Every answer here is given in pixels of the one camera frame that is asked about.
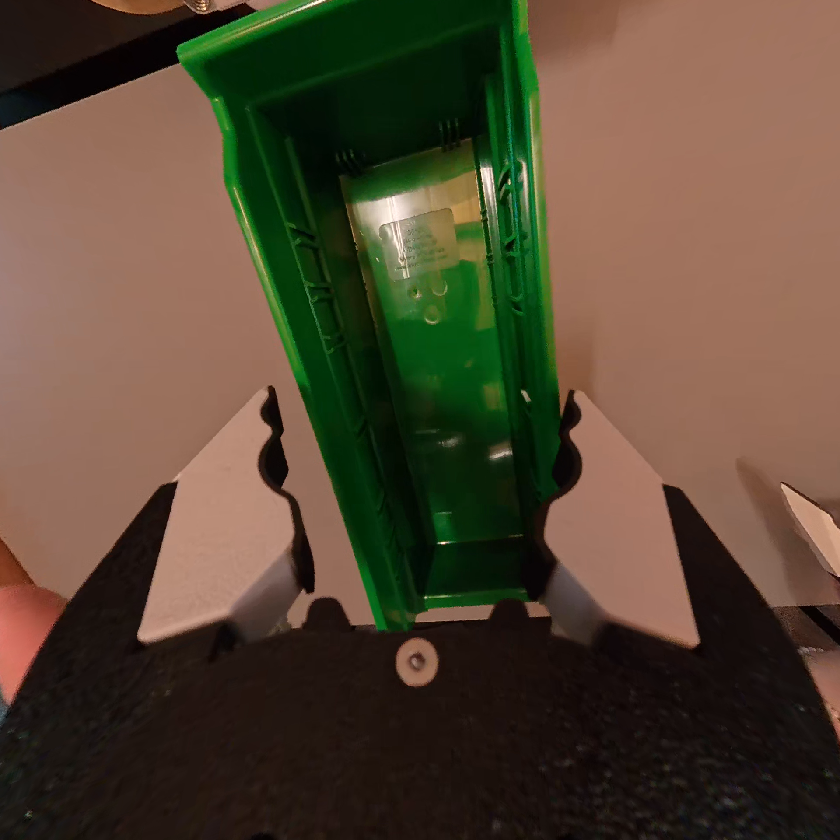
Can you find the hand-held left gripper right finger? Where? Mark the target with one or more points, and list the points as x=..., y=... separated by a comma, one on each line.
x=617, y=544

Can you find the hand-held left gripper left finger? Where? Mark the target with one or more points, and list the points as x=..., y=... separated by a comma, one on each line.
x=210, y=544

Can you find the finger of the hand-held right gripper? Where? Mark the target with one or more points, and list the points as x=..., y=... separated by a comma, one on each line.
x=820, y=531

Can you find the green plastic bin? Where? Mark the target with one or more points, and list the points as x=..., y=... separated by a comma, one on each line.
x=426, y=394

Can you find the grey desk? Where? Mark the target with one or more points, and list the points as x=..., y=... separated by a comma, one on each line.
x=656, y=262

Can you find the person's left hand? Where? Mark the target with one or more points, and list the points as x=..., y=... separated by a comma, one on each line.
x=23, y=630

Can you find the wooden board stand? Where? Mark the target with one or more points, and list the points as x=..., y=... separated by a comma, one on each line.
x=131, y=3

